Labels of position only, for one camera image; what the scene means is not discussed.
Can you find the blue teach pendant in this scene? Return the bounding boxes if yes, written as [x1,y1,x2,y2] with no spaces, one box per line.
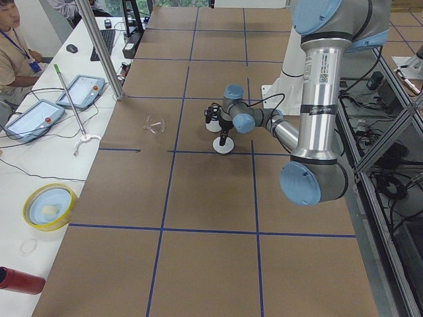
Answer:
[5,99,65,143]
[67,75,106,110]

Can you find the far blue teach pendant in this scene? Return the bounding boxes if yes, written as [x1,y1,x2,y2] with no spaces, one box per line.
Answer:
[67,75,106,110]

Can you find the person in beige shirt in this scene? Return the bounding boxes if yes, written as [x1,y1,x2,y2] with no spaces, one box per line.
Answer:
[1,1,42,110]

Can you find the near blue teach pendant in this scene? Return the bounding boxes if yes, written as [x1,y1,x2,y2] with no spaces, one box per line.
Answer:
[5,99,65,143]

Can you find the black computer mouse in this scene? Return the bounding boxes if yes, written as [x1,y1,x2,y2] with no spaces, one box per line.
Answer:
[66,44,78,53]

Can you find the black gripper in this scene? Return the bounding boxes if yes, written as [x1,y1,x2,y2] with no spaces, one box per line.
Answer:
[204,102,234,146]

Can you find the clear plastic funnel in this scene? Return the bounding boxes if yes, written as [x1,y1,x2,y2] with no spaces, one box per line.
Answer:
[142,114,165,136]

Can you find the aluminium frame post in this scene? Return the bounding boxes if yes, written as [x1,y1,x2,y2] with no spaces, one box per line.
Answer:
[75,0,124,100]

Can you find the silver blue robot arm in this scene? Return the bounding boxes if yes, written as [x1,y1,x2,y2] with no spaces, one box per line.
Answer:
[205,1,392,205]

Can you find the light blue plate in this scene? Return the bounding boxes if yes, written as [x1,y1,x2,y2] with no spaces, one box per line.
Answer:
[29,188,71,225]

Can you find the grabber stick green tip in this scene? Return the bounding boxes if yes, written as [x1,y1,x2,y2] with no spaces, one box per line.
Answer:
[54,63,101,157]

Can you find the white round cup lid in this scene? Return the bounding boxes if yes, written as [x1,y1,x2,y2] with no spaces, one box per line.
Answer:
[212,137,234,155]

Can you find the black keyboard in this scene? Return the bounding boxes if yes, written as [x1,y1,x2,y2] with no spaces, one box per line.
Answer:
[90,28,117,62]

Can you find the black box device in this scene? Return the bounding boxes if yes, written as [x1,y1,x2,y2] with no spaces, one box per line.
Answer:
[122,32,142,59]

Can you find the white enamel cup blue rim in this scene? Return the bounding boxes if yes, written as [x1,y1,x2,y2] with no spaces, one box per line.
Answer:
[206,116,221,133]

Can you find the clear ring on table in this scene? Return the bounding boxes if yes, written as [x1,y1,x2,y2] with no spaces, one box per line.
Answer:
[20,238,38,255]

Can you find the yellow tape roll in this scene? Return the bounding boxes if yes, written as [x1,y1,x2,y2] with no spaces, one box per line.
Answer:
[22,183,78,232]

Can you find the red cylinder bottle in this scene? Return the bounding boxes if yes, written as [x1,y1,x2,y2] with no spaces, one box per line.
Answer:
[1,267,46,295]

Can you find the aluminium side frame rail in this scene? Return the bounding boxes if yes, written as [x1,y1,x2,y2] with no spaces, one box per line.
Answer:
[336,50,422,316]

